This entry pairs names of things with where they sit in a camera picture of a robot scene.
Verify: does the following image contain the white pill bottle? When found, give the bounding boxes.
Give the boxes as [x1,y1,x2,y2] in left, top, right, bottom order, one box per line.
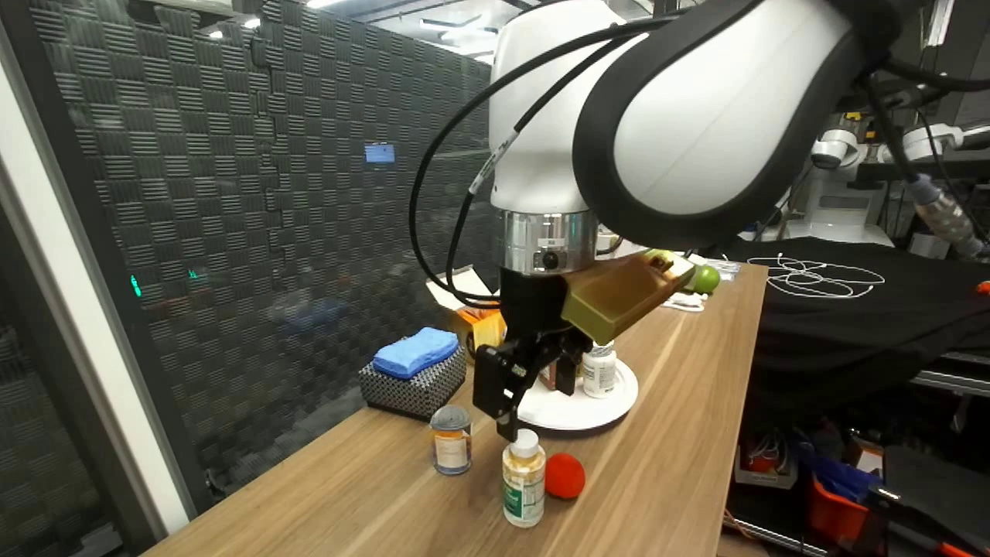
[583,343,617,400]

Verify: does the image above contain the green fruit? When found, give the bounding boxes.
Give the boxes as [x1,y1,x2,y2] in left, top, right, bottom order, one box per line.
[687,265,722,295]

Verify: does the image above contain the white paper plate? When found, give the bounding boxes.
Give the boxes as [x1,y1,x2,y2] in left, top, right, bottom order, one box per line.
[518,362,639,433]

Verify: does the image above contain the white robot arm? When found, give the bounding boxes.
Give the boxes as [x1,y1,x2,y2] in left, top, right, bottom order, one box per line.
[472,0,907,435]

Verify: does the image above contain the yellow cardboard box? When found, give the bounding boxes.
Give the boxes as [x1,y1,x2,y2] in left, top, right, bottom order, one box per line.
[427,265,506,346]

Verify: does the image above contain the red ball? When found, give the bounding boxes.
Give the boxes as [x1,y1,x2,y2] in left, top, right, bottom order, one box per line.
[543,452,586,502]

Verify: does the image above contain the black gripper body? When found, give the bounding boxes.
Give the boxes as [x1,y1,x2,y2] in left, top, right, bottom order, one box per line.
[476,269,590,391]

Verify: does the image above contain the small clear jar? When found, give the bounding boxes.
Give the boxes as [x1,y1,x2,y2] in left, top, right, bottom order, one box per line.
[430,406,469,475]

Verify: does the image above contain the cream bottle white cap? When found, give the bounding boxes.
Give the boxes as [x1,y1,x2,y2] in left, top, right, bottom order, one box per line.
[500,429,543,529]

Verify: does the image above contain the white cable coil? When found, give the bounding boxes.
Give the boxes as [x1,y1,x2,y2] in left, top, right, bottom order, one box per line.
[748,251,891,302]

